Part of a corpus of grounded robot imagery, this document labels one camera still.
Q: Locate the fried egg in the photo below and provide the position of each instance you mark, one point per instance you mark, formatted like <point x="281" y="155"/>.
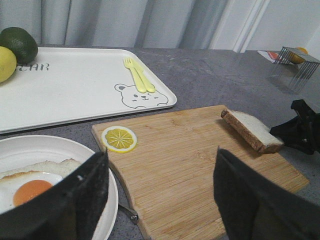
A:
<point x="21" y="187"/>

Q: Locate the white bear tray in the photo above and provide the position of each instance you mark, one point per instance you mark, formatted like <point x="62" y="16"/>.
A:
<point x="65" y="85"/>

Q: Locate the green lime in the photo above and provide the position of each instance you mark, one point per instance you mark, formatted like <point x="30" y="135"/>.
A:
<point x="20" y="42"/>

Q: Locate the yellow plastic knife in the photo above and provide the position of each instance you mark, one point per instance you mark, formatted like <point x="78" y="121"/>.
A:
<point x="147" y="84"/>

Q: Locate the yellow plastic fork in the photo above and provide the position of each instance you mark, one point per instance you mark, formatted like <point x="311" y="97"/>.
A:
<point x="128" y="63"/>

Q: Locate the red white packet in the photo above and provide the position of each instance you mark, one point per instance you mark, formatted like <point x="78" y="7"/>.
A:
<point x="269" y="55"/>

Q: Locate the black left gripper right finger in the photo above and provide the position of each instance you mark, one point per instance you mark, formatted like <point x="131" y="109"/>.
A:
<point x="254" y="208"/>

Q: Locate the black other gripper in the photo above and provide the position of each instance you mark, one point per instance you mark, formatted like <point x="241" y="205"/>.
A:
<point x="302" y="131"/>

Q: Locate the metal wire rack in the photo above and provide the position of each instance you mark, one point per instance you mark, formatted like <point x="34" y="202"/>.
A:
<point x="294" y="67"/>

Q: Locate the lemon slice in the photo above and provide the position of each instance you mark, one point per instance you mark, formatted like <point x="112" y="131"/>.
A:
<point x="119" y="139"/>

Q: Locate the yellow lemon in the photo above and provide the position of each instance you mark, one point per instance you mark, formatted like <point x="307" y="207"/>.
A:
<point x="8" y="63"/>

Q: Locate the wooden cutting board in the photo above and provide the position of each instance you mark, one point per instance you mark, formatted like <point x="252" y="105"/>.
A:
<point x="168" y="176"/>

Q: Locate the white round plate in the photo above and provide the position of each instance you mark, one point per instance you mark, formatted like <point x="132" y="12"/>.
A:
<point x="20" y="151"/>

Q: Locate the grey curtain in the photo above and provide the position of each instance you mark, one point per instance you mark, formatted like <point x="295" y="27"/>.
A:
<point x="186" y="24"/>

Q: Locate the metal board handle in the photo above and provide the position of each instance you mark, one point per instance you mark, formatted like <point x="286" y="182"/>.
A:
<point x="132" y="214"/>

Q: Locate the bread slice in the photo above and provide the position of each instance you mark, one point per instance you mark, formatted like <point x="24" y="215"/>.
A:
<point x="254" y="131"/>
<point x="63" y="168"/>

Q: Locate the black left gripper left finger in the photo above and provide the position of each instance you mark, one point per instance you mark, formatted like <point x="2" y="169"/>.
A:
<point x="70" y="210"/>

